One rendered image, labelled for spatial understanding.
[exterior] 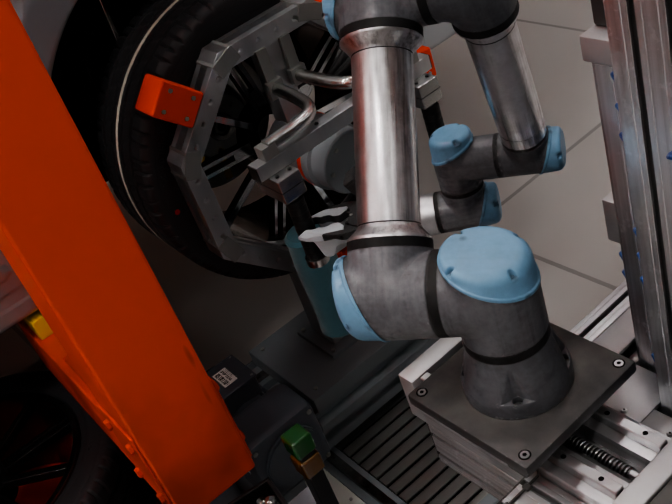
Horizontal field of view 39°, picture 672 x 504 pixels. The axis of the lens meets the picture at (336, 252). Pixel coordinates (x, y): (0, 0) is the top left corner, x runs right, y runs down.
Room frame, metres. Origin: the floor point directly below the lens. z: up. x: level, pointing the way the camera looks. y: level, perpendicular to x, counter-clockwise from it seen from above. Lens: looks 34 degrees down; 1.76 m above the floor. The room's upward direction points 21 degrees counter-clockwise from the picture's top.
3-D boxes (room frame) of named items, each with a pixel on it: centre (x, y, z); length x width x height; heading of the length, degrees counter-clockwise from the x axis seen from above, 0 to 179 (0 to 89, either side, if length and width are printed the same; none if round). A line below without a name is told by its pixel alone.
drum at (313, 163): (1.69, -0.04, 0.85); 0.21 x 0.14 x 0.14; 26
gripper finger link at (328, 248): (1.43, 0.01, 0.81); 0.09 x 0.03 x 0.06; 80
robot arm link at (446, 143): (1.36, -0.26, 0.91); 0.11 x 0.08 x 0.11; 63
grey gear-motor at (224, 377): (1.62, 0.32, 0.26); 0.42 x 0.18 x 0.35; 26
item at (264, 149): (1.60, 0.02, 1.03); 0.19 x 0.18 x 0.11; 26
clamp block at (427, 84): (1.64, -0.26, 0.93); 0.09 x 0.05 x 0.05; 26
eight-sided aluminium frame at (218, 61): (1.75, -0.01, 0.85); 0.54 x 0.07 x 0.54; 116
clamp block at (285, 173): (1.49, 0.05, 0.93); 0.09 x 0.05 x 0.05; 26
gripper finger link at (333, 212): (1.48, 0.00, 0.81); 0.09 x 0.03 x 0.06; 63
